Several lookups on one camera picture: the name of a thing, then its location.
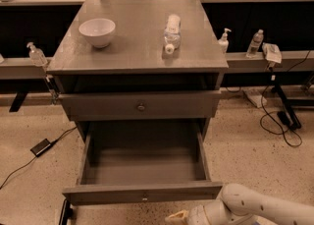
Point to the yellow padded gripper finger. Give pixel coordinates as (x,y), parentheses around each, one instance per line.
(179,218)

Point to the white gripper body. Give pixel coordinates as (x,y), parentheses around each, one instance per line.
(197,215)

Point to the grey drawer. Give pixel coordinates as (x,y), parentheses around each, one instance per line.
(142,161)
(140,105)

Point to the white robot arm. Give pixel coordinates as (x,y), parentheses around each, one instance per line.
(239,205)

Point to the grey top drawer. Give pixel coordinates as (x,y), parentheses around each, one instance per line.
(140,105)

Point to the grey wooden drawer cabinet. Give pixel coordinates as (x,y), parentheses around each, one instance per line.
(135,60)

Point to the black object on floor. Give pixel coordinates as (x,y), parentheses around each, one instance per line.
(66,213)

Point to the black power brick right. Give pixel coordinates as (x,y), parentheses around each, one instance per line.
(284,118)

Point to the black power adapter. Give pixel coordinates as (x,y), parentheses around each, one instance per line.
(41,147)

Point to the white pump bottle right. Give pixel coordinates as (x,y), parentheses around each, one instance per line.
(223,41)

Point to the white crumpled packet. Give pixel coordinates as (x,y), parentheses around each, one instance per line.
(272,53)

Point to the clear standing water bottle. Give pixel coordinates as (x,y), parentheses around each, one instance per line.
(255,43)

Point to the clear plastic bottle lying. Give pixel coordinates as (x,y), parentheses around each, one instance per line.
(172,34)

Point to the white ceramic bowl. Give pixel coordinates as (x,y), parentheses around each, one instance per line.
(98,32)

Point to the clear pump bottle left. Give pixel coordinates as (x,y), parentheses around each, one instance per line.
(36,55)

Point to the grey metal rail shelf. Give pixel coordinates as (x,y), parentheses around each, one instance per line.
(292,61)

